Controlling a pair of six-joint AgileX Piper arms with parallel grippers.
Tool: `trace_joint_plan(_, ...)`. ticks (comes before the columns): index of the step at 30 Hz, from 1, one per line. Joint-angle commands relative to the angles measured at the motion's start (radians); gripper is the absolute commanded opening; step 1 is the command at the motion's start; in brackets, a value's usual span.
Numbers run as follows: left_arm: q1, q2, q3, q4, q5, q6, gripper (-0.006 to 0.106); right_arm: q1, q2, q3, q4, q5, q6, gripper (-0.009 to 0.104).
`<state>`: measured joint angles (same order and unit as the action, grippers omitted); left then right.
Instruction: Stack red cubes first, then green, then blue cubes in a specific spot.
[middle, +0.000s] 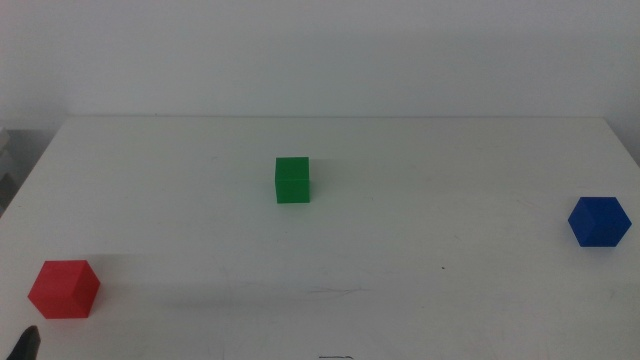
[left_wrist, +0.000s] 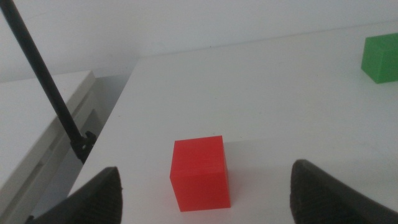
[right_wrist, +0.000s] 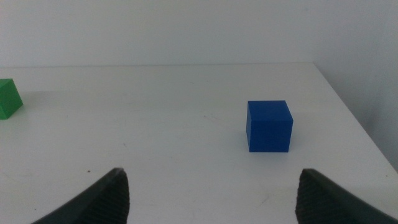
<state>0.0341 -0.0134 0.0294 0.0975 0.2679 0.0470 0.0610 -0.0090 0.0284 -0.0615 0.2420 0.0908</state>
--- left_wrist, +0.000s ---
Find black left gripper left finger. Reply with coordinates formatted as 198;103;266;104
26;166;123;224

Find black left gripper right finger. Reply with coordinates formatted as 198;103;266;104
289;159;398;224

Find red cube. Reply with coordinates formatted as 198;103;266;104
169;135;231;213

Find green cube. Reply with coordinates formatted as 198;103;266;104
361;32;398;84

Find white side table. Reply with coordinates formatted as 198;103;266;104
0;70;103;224

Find black pole with clamp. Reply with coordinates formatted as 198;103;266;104
0;0;96;165

